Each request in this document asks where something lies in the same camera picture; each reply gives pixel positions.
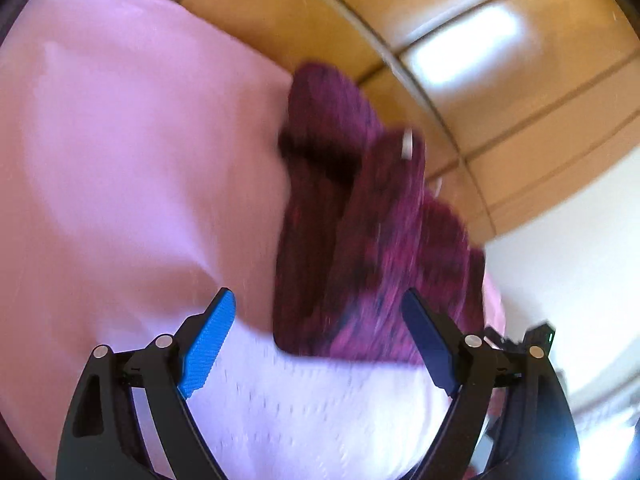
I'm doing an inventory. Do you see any wooden panelled headboard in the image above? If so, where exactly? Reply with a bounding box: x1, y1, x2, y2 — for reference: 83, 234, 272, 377
172, 0, 639, 243

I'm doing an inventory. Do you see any pink bed sheet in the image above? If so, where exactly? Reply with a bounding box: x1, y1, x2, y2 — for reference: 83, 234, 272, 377
0, 0, 509, 480

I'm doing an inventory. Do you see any red floral patterned garment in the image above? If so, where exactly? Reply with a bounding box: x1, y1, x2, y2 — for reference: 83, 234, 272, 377
272, 63, 485, 365

